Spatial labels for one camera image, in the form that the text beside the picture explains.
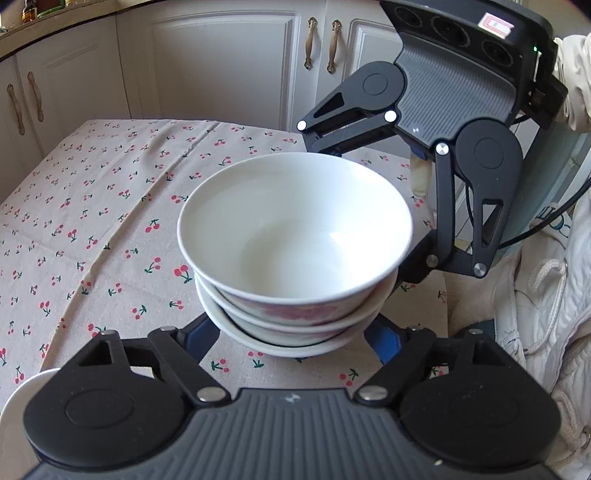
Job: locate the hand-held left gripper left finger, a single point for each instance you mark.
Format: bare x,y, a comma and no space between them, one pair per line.
196,339

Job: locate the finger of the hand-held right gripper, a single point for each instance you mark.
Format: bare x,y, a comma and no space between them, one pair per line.
443,207
344,131

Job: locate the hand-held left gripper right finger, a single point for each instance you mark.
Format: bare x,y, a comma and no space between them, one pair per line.
385,344

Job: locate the white bowl pink flower print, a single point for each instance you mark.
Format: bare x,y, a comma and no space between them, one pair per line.
258,344
244,323
295,230

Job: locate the white plate with fruit print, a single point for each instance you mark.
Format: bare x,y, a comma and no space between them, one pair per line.
23,387

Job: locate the person's right hand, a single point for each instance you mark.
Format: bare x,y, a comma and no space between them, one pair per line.
421,177

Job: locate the white kitchen cabinet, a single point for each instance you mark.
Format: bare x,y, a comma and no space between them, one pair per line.
221,60

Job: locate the cherry print tablecloth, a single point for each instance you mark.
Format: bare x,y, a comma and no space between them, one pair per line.
92,207

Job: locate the person's white jacket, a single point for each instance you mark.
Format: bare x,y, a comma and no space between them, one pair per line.
568,323

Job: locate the dark sauce bottle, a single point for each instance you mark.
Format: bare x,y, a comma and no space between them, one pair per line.
28,9

